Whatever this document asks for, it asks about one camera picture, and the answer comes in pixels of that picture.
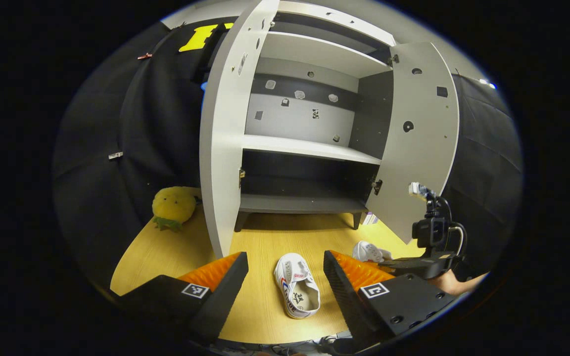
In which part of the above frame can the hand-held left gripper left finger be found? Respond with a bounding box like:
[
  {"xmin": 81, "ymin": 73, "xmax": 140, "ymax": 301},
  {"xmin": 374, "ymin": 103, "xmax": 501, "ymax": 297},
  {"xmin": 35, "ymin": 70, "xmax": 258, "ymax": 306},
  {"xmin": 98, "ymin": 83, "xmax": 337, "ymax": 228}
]
[{"xmin": 112, "ymin": 251, "xmax": 249, "ymax": 347}]

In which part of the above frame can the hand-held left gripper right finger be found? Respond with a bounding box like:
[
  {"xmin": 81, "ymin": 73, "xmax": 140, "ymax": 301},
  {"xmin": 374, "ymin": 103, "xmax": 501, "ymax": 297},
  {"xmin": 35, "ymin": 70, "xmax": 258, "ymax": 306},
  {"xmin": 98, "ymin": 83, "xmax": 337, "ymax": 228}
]
[{"xmin": 323, "ymin": 250, "xmax": 459, "ymax": 349}]

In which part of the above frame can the white canvas shoe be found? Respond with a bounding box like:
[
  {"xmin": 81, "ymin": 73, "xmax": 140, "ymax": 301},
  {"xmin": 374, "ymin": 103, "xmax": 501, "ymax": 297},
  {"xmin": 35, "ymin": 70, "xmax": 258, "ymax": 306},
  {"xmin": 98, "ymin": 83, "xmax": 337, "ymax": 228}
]
[
  {"xmin": 274, "ymin": 253, "xmax": 321, "ymax": 319},
  {"xmin": 353, "ymin": 241, "xmax": 393, "ymax": 264}
]

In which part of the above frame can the white cabinet door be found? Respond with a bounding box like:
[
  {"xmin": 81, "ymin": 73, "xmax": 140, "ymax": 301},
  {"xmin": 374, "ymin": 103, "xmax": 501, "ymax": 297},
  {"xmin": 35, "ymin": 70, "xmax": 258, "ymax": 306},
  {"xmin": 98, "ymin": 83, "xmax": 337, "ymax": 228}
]
[
  {"xmin": 199, "ymin": 0, "xmax": 281, "ymax": 259},
  {"xmin": 366, "ymin": 41, "xmax": 460, "ymax": 244}
]

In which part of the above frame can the white shoe cabinet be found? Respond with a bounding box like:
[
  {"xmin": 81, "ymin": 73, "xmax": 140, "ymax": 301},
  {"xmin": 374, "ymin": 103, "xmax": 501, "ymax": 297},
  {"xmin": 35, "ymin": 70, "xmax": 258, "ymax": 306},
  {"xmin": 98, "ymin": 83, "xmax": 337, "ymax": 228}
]
[{"xmin": 236, "ymin": 0, "xmax": 397, "ymax": 233}]

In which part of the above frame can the yellow pineapple plush toy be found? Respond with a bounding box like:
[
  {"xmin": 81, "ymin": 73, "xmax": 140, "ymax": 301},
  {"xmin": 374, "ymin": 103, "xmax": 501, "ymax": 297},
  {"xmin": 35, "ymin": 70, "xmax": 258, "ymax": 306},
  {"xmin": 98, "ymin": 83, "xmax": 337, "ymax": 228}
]
[{"xmin": 151, "ymin": 186, "xmax": 199, "ymax": 232}]

